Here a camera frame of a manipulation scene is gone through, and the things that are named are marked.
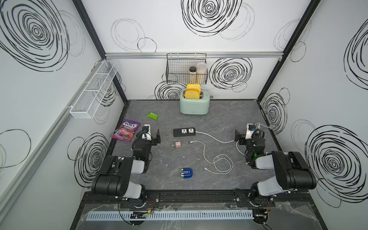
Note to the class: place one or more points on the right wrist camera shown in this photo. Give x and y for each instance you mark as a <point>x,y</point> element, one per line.
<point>250,129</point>

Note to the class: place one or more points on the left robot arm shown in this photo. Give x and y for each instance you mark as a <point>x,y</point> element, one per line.
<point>113,178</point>

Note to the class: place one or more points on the white lid plastic jar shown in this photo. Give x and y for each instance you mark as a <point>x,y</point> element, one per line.
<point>201,73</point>

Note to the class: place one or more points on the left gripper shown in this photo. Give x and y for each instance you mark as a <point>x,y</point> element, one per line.
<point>153,142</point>

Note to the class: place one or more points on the purple Fox's candy bag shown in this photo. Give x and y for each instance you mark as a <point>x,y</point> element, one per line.
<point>126,131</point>

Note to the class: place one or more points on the grey slotted cable duct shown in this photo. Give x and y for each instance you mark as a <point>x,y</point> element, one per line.
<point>170,215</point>

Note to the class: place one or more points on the green candy packet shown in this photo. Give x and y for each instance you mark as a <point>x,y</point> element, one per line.
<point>153,116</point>

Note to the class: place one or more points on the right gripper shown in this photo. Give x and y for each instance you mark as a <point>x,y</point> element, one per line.
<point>242,138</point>

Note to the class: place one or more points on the mint green toaster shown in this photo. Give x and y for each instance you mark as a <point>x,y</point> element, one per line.
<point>195,106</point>

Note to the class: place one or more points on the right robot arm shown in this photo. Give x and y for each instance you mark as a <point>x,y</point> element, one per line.
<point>292,173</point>

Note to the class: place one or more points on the dark lid spice jar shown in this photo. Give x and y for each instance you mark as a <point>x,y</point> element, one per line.
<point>192,75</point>

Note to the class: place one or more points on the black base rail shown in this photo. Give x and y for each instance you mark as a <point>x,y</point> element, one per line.
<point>159,198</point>

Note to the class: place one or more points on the black wire basket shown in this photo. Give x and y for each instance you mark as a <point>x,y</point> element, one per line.
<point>178,64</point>

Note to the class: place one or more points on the white wire wall shelf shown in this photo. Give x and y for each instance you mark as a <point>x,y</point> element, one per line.
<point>95,90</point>

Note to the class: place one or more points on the black power strip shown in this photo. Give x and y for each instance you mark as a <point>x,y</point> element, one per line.
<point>184,132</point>

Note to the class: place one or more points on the yellow sponge toast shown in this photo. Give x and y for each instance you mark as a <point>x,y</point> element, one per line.
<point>192,91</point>

